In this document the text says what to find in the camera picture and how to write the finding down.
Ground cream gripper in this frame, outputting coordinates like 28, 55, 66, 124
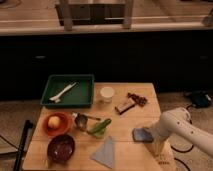
152, 139, 165, 156

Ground blue sponge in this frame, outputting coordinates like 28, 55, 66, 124
132, 128, 154, 143

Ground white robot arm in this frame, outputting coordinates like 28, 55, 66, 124
151, 107, 213, 158

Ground green plastic tray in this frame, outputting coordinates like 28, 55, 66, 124
41, 74, 94, 109

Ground brown chocolate pieces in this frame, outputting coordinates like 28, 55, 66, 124
127, 93, 148, 107

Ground dark rectangular block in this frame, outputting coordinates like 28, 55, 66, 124
115, 101, 135, 115

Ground grey triangular cloth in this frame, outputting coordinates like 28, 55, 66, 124
90, 136, 115, 169

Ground green vegetable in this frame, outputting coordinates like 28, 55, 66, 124
87, 119, 111, 138

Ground dark device on floor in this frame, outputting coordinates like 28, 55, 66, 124
184, 91, 212, 108

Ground white cup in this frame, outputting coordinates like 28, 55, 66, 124
100, 87, 115, 103

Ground metal measuring spoon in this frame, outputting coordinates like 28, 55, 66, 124
72, 112, 100, 131

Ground dark purple bowl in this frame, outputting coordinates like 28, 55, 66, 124
47, 134, 75, 164

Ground orange bowl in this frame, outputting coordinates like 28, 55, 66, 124
42, 112, 73, 137

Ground yellow lemon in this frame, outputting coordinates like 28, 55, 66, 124
48, 116, 61, 129

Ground white brush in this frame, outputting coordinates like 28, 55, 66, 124
49, 82, 77, 103

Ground black pole stand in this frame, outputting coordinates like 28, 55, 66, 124
13, 120, 33, 171

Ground black cable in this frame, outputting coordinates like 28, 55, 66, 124
170, 103, 197, 154

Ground wooden chair frame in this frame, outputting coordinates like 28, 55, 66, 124
55, 0, 134, 31

